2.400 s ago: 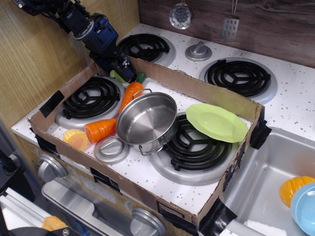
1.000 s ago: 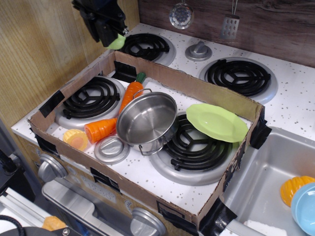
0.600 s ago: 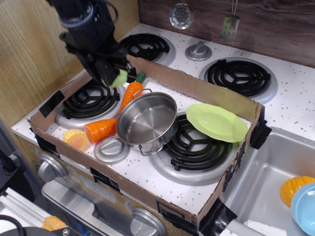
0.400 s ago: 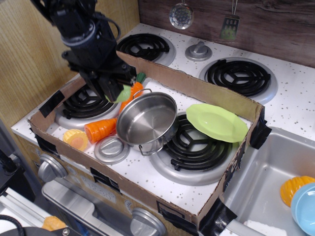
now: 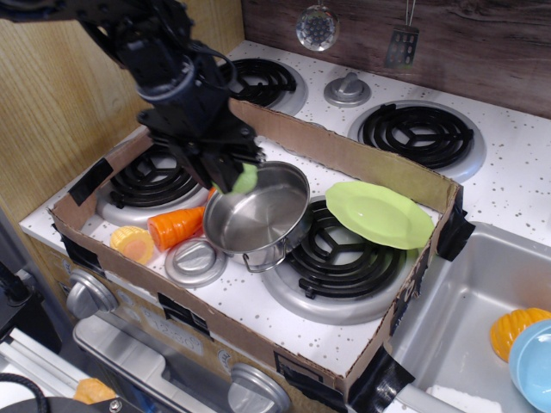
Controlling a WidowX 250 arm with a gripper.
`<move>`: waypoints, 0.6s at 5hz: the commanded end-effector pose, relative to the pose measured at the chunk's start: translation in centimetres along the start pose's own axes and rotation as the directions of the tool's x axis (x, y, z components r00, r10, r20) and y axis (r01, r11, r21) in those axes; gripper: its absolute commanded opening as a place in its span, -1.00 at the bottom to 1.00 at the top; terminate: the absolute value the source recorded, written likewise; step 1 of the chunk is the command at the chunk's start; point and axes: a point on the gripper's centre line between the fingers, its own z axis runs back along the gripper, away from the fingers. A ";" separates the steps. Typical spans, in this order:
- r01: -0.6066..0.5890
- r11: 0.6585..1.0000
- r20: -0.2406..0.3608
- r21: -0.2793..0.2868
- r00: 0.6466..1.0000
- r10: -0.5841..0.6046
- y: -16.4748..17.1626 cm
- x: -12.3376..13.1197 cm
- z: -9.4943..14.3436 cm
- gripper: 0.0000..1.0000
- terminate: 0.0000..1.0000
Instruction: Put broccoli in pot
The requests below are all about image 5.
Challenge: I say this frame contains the hanging clear strainer ladle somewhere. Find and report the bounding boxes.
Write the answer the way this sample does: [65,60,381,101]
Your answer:
[295,1,340,52]

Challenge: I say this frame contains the back right black burner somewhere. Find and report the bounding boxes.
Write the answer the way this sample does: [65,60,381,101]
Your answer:
[348,100,486,182]

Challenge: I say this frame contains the black burner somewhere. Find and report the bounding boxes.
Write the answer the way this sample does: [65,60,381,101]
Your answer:
[220,58,308,115]
[96,145,208,229]
[262,196,419,326]
[348,100,486,182]

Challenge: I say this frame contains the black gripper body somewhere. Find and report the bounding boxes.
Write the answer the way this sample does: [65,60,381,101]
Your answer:
[136,64,253,158]

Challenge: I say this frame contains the orange toy carrot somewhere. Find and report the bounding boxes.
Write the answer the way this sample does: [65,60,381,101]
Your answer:
[147,206,206,251]

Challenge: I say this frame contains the green plastic plate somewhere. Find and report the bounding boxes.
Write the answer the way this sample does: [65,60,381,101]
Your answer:
[325,181,435,250]

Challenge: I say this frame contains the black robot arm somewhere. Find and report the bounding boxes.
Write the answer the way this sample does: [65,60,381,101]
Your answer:
[1,1,264,194]

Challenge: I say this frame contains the light blue bowl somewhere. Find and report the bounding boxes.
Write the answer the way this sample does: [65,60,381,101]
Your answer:
[509,319,550,412]

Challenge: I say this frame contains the silver stove knob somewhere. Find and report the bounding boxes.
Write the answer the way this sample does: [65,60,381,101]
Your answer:
[164,238,227,288]
[324,72,372,108]

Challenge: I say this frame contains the front right black burner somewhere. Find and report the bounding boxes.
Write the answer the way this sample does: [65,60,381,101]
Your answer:
[262,196,419,326]

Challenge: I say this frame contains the orange toy bottom left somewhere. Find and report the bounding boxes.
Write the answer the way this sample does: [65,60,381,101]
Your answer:
[73,378,116,404]

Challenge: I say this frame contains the hanging metal spatula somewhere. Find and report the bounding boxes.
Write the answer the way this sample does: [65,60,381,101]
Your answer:
[384,0,419,70]

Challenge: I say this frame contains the silver oven door handle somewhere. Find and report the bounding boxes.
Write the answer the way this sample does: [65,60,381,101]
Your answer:
[73,316,231,412]

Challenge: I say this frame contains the oven knob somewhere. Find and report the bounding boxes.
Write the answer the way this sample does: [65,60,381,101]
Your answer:
[66,269,118,319]
[227,363,291,413]

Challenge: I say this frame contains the left front oven knob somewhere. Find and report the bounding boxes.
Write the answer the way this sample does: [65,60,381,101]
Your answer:
[66,269,118,319]

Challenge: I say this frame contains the cardboard fence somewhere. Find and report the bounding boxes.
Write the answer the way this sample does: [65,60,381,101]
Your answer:
[50,101,465,412]

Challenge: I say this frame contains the orange toy in sink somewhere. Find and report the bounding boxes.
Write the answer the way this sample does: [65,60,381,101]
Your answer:
[489,307,550,362]

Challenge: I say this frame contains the green toy broccoli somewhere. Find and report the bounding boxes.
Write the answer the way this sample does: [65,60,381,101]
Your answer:
[212,163,258,194]

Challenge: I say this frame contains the silver stove knob on top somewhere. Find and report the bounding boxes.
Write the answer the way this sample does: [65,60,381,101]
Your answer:
[164,238,227,288]

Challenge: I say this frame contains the silver back stove knob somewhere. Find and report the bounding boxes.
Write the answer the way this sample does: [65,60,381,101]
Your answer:
[324,72,372,108]

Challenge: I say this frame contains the right front oven knob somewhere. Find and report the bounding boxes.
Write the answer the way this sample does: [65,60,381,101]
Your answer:
[227,363,291,413]

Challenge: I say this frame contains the back left black burner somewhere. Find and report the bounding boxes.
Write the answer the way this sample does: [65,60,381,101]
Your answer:
[220,58,308,115]

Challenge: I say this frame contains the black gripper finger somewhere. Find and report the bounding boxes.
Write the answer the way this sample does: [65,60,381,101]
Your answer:
[224,128,266,164]
[181,155,241,194]

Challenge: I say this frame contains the black cable bottom left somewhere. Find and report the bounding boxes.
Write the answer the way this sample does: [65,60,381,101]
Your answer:
[0,372,55,413]

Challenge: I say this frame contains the yellow toy corn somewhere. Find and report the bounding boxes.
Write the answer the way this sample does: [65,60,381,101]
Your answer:
[110,226,154,264]

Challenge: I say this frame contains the front left black burner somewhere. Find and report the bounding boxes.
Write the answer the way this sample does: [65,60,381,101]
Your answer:
[96,145,208,229]

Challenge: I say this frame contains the silver sink basin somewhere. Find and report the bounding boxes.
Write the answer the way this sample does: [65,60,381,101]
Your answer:
[388,223,550,412]

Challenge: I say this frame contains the stainless steel pot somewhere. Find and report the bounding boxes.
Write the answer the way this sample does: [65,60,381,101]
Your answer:
[203,161,313,273]

